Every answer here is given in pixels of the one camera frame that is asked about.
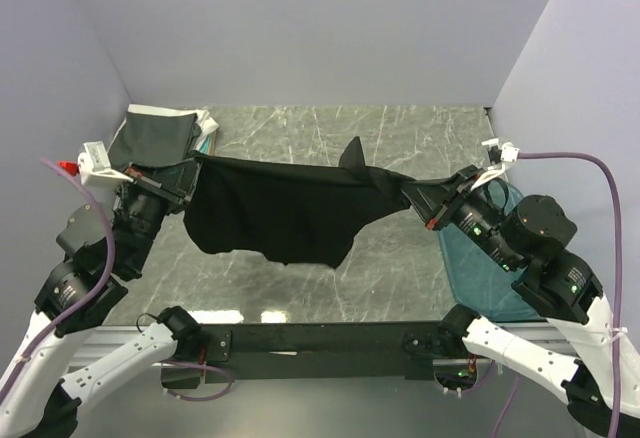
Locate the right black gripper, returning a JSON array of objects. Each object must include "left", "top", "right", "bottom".
[{"left": 395, "top": 161, "right": 518, "bottom": 267}]

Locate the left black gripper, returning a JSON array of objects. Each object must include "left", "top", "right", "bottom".
[{"left": 115, "top": 155, "right": 204, "bottom": 273}]

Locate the black t shirt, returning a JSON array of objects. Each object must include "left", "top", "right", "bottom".
[{"left": 182, "top": 135, "right": 454, "bottom": 270}]

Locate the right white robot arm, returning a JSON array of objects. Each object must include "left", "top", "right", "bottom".
[{"left": 402, "top": 166, "right": 639, "bottom": 437}]

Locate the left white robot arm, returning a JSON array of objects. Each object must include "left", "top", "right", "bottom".
[{"left": 1, "top": 161, "right": 203, "bottom": 437}]

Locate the teal folded shirt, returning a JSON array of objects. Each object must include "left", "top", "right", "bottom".
[{"left": 197, "top": 135, "right": 209, "bottom": 155}]

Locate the dark green folded shirt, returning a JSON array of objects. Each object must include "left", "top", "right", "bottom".
[{"left": 108, "top": 111, "right": 199, "bottom": 171}]

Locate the white folded shirt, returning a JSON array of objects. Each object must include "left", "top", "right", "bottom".
[{"left": 127, "top": 104, "right": 219, "bottom": 151}]

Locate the teal plastic bin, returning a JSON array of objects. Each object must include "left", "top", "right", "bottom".
[{"left": 434, "top": 180, "right": 546, "bottom": 322}]

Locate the black base beam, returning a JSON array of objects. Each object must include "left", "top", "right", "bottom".
[{"left": 172, "top": 321, "right": 469, "bottom": 380}]

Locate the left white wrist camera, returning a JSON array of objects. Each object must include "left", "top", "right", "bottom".
[{"left": 57, "top": 141, "right": 133, "bottom": 189}]

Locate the aluminium rail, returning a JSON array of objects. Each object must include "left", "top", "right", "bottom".
[{"left": 69, "top": 321, "right": 573, "bottom": 369}]

